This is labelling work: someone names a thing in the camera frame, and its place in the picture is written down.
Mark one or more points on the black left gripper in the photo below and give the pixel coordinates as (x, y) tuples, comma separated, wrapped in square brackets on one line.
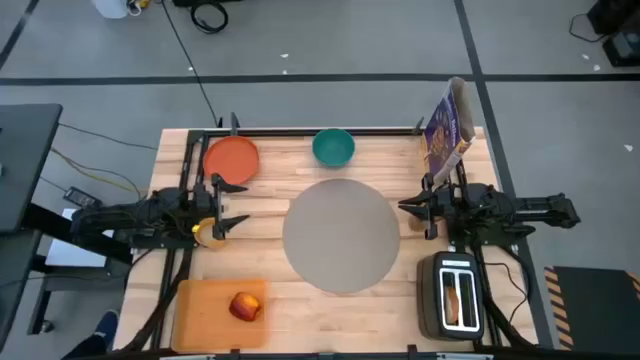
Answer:
[(204, 202)]

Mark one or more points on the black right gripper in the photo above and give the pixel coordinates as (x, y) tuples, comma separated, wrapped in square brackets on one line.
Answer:
[(446, 205)]

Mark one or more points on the orange plate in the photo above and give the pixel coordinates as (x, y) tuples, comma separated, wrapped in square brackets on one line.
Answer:
[(231, 160)]

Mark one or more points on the purple cereal box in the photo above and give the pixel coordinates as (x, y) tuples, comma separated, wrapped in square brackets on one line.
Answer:
[(445, 130)]

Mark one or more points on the red yellow apple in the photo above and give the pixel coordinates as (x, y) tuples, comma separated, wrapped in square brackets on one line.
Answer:
[(245, 306)]

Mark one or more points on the teal bowl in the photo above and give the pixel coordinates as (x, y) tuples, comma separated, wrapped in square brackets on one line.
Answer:
[(333, 147)]

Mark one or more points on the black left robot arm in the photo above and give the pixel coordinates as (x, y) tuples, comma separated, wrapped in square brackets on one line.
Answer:
[(130, 215)]

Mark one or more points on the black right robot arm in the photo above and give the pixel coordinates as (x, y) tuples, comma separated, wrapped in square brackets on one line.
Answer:
[(520, 210)]

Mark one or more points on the yellow cup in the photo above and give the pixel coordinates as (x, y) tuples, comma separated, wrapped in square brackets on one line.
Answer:
[(204, 235)]

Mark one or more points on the grey round placemat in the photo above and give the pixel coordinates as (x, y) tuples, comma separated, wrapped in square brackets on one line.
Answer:
[(341, 236)]

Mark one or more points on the toast slice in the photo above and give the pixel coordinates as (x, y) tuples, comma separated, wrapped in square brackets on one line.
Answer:
[(452, 305)]

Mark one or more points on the pale orange cup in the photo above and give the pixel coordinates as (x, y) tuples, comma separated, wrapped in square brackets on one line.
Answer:
[(205, 320)]

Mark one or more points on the black power adapter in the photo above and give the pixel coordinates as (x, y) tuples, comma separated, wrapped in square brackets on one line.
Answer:
[(82, 197)]

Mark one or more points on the white sheet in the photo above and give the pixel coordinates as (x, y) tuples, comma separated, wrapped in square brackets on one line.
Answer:
[(75, 255)]

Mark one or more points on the person's shoe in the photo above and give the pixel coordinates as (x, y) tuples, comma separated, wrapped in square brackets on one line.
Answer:
[(107, 325)]

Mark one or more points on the black yellow striped mat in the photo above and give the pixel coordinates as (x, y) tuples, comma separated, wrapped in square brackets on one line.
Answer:
[(595, 310)]

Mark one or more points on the person's leg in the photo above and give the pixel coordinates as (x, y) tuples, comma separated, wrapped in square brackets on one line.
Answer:
[(85, 349)]

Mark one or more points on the black desk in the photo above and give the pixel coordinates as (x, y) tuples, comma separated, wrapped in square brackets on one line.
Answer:
[(25, 165)]

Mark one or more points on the white container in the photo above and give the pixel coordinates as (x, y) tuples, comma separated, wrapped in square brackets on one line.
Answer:
[(111, 7)]

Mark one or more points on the black equipment box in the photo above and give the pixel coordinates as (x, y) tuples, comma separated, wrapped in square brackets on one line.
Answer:
[(617, 30)]

